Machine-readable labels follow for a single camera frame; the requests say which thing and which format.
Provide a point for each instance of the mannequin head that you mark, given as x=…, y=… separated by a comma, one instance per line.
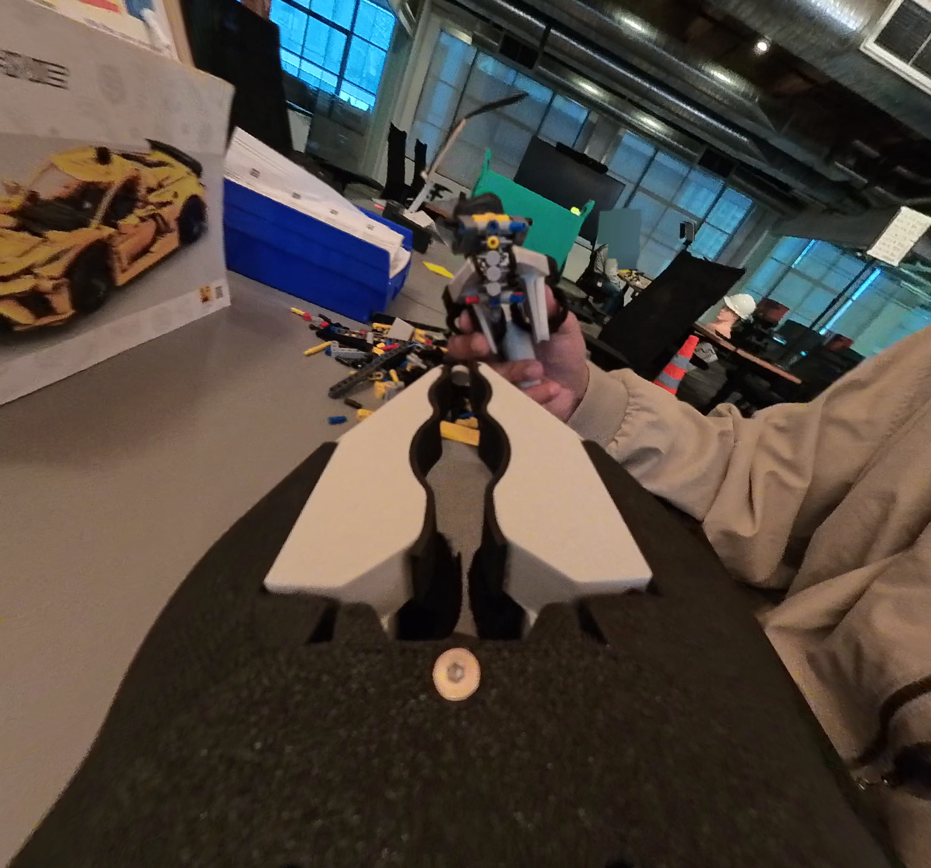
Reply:
x=729, y=323

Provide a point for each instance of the small black box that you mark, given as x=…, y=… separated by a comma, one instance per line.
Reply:
x=409, y=228

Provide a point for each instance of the white instruction booklet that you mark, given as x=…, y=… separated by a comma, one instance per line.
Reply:
x=109, y=214

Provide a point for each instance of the black upright panel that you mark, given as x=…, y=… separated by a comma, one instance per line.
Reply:
x=233, y=46

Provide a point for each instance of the white air vent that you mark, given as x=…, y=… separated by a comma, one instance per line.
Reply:
x=902, y=28

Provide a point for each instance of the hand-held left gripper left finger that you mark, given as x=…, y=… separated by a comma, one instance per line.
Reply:
x=349, y=519

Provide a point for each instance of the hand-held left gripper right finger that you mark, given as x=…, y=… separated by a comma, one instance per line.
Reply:
x=567, y=519

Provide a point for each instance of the person's right hand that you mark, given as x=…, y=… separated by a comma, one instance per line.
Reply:
x=567, y=366

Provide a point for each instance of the black tilted board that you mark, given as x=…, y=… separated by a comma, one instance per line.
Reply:
x=676, y=301

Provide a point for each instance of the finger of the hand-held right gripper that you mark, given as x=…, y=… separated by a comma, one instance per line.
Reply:
x=542, y=286
x=460, y=286

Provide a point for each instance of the black monitor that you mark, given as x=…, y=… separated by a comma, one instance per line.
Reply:
x=574, y=177

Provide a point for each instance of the pile of toy bricks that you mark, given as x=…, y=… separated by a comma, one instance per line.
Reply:
x=385, y=359

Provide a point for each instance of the grey toy brick assembly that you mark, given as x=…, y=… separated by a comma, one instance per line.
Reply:
x=493, y=257

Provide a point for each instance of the grey desk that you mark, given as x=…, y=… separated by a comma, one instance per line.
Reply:
x=145, y=483

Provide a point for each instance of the teal folding bin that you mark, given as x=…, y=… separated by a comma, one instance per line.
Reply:
x=553, y=221

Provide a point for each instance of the long dark grey beam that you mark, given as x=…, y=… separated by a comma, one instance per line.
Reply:
x=364, y=376

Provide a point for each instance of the yellow paper slip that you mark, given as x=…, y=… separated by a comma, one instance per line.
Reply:
x=438, y=270

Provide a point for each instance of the person's right forearm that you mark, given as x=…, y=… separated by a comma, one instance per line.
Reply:
x=727, y=468

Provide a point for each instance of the person's beige jacket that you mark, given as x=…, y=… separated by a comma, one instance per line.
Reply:
x=836, y=664

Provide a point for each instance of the blue bin with papers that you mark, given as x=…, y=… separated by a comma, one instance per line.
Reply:
x=291, y=177

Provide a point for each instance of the white hard hat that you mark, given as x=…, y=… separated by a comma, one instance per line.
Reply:
x=742, y=303

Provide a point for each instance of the orange traffic cone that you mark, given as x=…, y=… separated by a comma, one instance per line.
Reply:
x=678, y=370

